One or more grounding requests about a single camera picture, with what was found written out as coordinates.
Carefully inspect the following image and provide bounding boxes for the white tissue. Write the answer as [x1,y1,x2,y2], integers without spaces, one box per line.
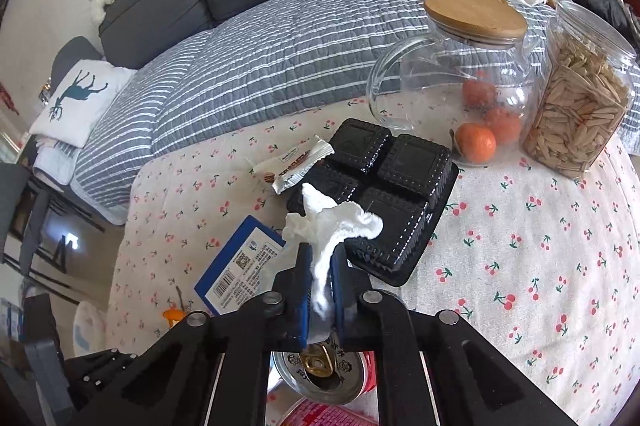
[284,182,385,322]

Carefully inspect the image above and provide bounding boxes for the black plastic compartment tray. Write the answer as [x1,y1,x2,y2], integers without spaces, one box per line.
[286,118,460,287]

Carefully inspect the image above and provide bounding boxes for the round bamboo lid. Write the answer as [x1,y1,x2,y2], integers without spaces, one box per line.
[424,0,529,51]

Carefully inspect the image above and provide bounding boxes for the grey striped quilted blanket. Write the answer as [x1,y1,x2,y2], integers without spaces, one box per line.
[32,0,640,227]

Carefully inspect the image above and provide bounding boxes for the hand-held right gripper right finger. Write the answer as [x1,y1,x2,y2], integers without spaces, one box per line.
[331,248,576,426]

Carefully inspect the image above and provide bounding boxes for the white snack bar wrapper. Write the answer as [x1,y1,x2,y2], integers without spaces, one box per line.
[250,135,336,195]

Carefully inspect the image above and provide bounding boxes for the orange tangerine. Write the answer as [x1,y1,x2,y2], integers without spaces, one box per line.
[461,76,500,111]
[484,106,523,144]
[456,122,497,165]

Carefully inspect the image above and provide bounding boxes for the glass pitcher jar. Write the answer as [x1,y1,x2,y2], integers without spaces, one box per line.
[366,20,541,167]

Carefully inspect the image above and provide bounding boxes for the white deer print pillow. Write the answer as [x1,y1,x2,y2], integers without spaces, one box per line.
[28,60,135,149]

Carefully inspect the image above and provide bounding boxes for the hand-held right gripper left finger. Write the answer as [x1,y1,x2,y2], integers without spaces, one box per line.
[67,243,312,426]

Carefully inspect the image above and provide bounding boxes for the blue white cardboard box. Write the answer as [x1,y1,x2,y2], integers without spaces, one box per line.
[194,215,287,317]

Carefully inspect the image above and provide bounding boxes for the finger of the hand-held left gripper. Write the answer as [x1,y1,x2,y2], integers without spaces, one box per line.
[65,348,148,412]

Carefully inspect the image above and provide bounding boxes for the clear jar of sunflower seeds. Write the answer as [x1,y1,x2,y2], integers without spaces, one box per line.
[522,0,638,180]

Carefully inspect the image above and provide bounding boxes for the cherry print tablecloth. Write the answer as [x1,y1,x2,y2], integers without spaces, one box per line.
[105,93,640,426]

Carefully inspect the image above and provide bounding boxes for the red wall ornament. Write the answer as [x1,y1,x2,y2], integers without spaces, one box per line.
[0,80,18,114]

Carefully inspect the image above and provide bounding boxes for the red drink can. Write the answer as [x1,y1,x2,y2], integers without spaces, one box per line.
[272,341,377,407]

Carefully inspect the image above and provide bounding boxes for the grey padded chair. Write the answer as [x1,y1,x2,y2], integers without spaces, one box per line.
[0,162,108,301]

